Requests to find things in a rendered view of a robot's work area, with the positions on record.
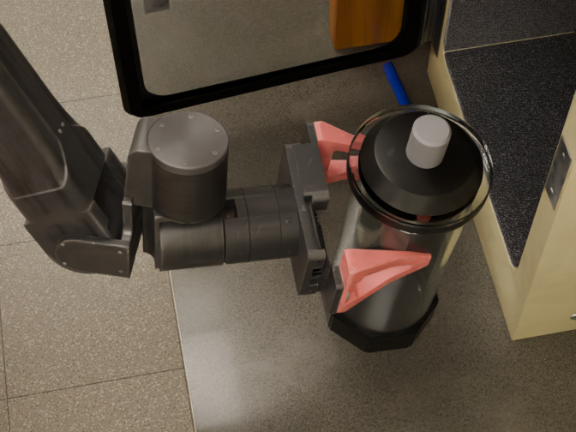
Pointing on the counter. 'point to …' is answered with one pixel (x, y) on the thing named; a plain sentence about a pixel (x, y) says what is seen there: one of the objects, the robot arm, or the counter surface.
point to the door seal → (246, 83)
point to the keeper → (562, 159)
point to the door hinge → (433, 32)
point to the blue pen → (395, 84)
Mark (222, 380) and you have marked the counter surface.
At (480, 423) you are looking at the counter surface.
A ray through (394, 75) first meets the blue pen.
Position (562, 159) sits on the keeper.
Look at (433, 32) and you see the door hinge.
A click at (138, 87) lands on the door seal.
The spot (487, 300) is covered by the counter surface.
